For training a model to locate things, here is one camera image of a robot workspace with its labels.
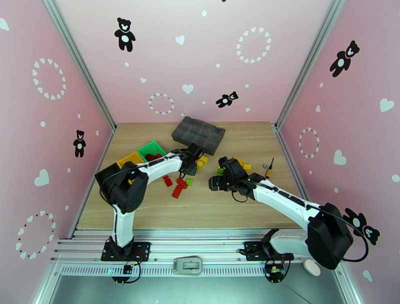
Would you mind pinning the tall green lego brick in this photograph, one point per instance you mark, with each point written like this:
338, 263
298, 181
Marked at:
189, 182

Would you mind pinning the red lego brick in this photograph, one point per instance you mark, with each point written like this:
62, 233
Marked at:
153, 157
182, 183

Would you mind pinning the red lego plate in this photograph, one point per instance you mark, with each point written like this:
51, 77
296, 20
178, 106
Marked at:
167, 180

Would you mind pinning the long red lego piece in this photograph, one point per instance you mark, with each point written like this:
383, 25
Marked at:
177, 191

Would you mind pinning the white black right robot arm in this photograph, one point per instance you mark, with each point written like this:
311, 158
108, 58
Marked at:
287, 197

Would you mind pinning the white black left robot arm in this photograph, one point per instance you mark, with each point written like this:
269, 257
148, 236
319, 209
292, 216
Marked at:
125, 225

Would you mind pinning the dark compartment organizer box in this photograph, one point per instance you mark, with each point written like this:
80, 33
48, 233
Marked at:
200, 132

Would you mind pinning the green plastic bin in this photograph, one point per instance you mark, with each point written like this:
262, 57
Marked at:
150, 147

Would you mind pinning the yellow plastic bin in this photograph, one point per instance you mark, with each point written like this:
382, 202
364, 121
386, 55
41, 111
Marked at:
129, 157

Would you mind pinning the black plastic bin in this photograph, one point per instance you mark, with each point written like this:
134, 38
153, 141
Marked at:
104, 176

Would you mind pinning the small black circuit board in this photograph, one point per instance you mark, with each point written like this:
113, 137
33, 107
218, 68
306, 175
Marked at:
127, 269
275, 270

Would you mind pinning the white oval object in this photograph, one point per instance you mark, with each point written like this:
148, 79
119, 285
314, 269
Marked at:
312, 267

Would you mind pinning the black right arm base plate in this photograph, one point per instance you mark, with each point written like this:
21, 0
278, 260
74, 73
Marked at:
250, 250

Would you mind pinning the aluminium front rail frame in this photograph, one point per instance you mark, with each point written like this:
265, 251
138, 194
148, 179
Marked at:
203, 247

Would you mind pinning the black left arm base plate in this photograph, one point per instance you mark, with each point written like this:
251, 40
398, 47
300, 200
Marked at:
140, 250

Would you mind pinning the aluminium corner post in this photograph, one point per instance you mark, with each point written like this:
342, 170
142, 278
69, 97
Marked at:
78, 62
309, 62

